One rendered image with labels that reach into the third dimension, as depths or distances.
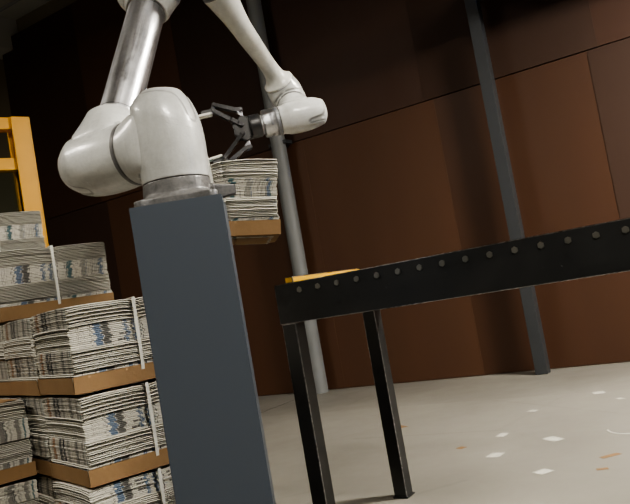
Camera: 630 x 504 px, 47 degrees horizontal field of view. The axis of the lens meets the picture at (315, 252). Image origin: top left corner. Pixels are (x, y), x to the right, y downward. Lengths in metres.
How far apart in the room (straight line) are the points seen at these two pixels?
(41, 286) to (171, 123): 1.04
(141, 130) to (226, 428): 0.67
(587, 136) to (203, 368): 3.87
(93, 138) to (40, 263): 0.84
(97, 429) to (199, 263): 0.59
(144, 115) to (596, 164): 3.78
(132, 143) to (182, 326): 0.42
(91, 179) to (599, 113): 3.84
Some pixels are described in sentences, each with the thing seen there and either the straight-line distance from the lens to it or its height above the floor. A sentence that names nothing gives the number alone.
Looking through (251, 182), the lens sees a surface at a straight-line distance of 2.18.
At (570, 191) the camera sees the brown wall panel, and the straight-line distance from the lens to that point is 5.08.
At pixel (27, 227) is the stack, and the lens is 3.19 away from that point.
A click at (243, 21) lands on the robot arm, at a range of 2.20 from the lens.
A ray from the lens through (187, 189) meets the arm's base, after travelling 1.63.
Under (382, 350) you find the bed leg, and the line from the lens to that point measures 2.63.
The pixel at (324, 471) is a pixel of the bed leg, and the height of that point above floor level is 0.23.
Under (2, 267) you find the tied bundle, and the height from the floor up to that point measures 1.01.
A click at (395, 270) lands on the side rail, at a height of 0.78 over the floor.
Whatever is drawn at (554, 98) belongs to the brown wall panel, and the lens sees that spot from 5.17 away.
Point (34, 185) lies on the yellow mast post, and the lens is 3.80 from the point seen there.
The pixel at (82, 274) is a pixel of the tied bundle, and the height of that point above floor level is 0.95.
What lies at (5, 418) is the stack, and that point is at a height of 0.56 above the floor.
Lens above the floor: 0.75
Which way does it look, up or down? 3 degrees up
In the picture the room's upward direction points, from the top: 10 degrees counter-clockwise
